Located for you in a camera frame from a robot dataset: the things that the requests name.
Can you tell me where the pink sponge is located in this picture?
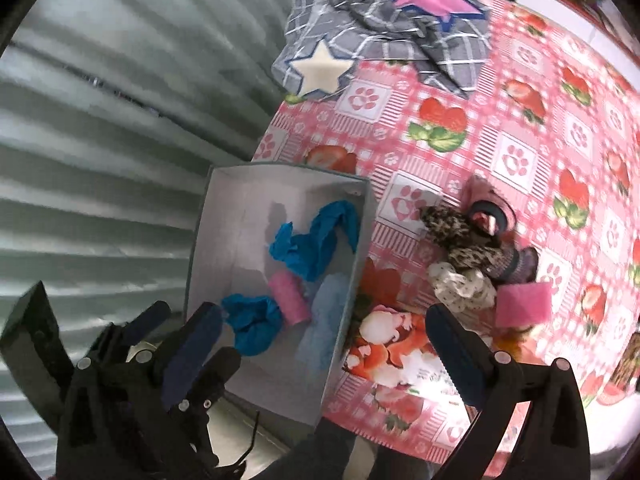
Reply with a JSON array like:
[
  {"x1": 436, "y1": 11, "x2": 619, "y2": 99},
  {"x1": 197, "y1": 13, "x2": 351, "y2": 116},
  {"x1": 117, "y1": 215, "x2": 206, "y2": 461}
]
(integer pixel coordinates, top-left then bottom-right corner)
[
  {"x1": 268, "y1": 270, "x2": 311, "y2": 326},
  {"x1": 495, "y1": 282, "x2": 552, "y2": 328}
]

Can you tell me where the white dotted scrunchie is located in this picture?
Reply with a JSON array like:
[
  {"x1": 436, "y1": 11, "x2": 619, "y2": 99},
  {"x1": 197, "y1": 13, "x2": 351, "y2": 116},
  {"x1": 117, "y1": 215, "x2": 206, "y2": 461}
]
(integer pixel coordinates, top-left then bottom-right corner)
[{"x1": 427, "y1": 262, "x2": 497, "y2": 313}]

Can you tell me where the purple striped knitted sock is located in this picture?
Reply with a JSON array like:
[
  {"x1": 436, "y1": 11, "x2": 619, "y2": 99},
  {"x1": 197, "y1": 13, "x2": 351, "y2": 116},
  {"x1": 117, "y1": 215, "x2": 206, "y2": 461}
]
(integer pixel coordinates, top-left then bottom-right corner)
[{"x1": 484, "y1": 244, "x2": 539, "y2": 285}]

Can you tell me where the light blue fluffy cloth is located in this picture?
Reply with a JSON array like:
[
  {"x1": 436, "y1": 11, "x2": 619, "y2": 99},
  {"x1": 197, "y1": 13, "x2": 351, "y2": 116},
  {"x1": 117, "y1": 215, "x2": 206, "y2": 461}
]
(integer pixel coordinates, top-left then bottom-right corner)
[{"x1": 295, "y1": 273, "x2": 349, "y2": 373}]

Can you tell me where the leopard print scrunchie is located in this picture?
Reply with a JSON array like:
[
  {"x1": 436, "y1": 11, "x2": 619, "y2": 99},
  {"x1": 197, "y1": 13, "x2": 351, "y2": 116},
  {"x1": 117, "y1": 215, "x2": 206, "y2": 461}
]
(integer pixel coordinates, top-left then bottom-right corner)
[{"x1": 419, "y1": 205, "x2": 503, "y2": 271}]

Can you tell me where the pink black knitted sock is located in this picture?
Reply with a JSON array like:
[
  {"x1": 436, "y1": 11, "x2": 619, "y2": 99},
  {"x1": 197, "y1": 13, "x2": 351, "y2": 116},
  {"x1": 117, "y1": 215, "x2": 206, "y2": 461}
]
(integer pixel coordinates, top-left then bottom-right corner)
[{"x1": 460, "y1": 174, "x2": 516, "y2": 238}]

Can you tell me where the blue rubber glove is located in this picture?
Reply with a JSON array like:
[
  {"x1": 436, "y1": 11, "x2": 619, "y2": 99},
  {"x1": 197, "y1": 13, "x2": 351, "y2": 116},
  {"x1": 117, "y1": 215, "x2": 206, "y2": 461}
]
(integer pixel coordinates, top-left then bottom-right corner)
[{"x1": 269, "y1": 200, "x2": 360, "y2": 282}]

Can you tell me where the pink patterned carton box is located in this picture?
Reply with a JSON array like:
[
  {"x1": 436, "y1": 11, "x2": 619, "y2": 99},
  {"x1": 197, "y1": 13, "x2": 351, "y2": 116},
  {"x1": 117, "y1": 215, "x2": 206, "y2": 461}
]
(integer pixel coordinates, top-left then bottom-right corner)
[{"x1": 492, "y1": 327, "x2": 544, "y2": 365}]

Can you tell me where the white open storage box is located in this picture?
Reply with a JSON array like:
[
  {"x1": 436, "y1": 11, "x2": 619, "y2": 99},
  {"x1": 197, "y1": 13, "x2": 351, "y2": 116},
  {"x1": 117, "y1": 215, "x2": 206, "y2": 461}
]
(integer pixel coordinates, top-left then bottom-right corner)
[{"x1": 184, "y1": 162, "x2": 376, "y2": 425}]

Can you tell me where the pink strawberry paw tablecloth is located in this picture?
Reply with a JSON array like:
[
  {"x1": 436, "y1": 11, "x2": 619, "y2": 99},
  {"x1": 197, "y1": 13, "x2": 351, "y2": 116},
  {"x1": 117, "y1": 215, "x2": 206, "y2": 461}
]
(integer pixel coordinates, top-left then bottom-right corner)
[{"x1": 252, "y1": 0, "x2": 640, "y2": 466}]

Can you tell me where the grey checked star cloth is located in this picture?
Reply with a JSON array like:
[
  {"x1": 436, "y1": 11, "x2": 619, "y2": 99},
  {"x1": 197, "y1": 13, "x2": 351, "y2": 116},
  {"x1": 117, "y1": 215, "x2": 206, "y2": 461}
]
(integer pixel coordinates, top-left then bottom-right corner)
[{"x1": 271, "y1": 0, "x2": 491, "y2": 100}]

